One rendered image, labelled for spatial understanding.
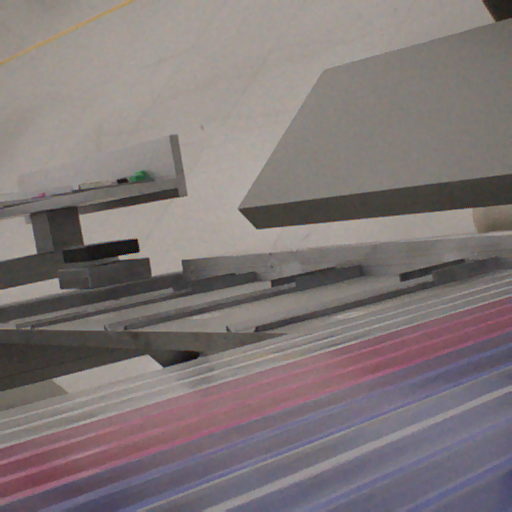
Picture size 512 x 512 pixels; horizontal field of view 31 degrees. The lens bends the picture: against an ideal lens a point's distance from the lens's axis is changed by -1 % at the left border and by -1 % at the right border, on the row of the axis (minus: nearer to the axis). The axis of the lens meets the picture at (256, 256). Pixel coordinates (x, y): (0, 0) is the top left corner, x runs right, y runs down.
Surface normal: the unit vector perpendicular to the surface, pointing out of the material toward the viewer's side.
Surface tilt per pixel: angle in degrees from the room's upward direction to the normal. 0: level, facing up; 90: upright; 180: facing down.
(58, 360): 90
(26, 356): 90
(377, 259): 47
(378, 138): 0
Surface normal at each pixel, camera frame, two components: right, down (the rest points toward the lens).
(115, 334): -0.74, 0.14
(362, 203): -0.46, 0.77
